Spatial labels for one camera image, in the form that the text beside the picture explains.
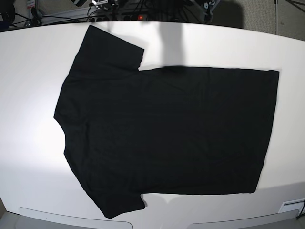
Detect power strip with red switch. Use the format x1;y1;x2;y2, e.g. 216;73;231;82
89;14;147;22

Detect white label sticker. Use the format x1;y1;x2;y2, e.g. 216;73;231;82
278;199;305;213

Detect black graphic T-shirt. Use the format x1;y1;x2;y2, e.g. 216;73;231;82
54;26;279;219

